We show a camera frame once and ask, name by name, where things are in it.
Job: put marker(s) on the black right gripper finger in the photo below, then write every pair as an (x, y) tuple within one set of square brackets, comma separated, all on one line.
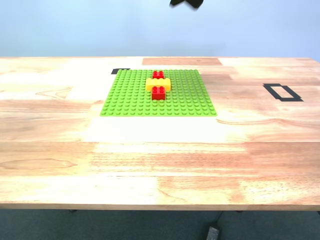
[(196, 3), (177, 2)]

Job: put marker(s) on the yellow long brick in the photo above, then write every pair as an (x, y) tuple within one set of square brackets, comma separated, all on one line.
[(150, 85)]

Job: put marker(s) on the red square brick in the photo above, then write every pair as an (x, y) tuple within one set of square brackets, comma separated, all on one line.
[(158, 74), (158, 95)]

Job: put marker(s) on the green studded baseplate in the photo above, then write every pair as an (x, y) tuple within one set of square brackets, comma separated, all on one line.
[(125, 100)]

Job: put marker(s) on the black tape strip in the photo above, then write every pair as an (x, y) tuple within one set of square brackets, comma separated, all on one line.
[(115, 71)]

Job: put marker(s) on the black tape rectangle outline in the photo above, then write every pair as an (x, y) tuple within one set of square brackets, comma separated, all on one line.
[(291, 100)]

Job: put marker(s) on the grey power adapter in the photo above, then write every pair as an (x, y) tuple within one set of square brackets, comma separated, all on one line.
[(212, 233)]

